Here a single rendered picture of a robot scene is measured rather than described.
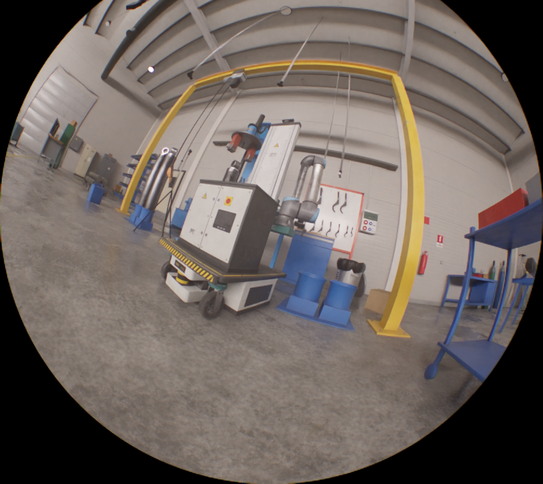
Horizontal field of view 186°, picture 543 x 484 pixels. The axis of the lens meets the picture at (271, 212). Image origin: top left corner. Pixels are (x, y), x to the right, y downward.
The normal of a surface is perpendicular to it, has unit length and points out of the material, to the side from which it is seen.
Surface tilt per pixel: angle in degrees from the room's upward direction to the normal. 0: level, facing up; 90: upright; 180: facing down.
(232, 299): 90
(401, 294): 90
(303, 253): 90
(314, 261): 90
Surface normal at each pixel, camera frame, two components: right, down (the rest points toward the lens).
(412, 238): -0.28, -0.27
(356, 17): -0.33, 0.90
